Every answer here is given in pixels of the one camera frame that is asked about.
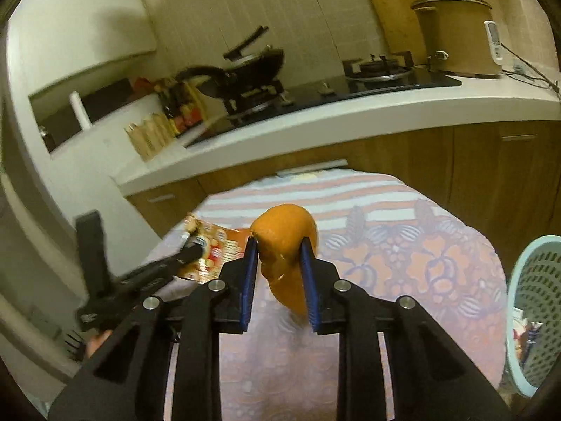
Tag black power cable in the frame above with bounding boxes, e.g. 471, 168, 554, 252
499, 42, 561, 102

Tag black gas stove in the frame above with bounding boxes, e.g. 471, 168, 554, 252
184, 51, 461, 146

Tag person's left hand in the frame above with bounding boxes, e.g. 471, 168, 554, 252
86, 330, 113, 358

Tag wooden cutting board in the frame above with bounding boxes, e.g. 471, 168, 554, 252
371, 0, 427, 65

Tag white kitchen countertop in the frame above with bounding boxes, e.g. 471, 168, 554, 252
114, 78, 560, 196

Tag brown wooden cabinets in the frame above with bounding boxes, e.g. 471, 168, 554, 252
126, 121, 560, 273

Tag white kitchen timer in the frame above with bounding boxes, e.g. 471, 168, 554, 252
484, 20, 503, 65

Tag light blue plastic basket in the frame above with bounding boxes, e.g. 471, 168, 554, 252
506, 235, 560, 398

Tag orange snack bag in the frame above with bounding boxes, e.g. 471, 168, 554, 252
177, 214, 250, 284

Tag woven chopstick holder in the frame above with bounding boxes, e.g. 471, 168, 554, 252
124, 113, 175, 162

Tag steel stock pot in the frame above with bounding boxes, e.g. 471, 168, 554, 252
411, 0, 502, 78

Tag black wok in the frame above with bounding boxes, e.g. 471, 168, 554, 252
175, 25, 286, 102

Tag dark sauce bottles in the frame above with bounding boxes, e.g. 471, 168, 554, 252
154, 78, 205, 137

